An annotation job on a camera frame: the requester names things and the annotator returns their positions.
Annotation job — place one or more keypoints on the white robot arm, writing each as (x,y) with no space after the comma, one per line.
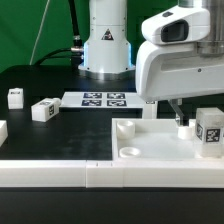
(107,53)

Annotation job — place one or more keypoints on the white square tabletop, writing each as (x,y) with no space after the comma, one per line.
(160,139)

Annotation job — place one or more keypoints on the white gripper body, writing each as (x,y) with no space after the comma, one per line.
(182,55)

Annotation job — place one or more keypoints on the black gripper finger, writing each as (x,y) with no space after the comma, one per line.
(179,114)

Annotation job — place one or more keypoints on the white U-shaped obstacle fence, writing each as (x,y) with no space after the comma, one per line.
(199,173)

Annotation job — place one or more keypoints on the white plate with AprilTags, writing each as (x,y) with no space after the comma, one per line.
(101,100)

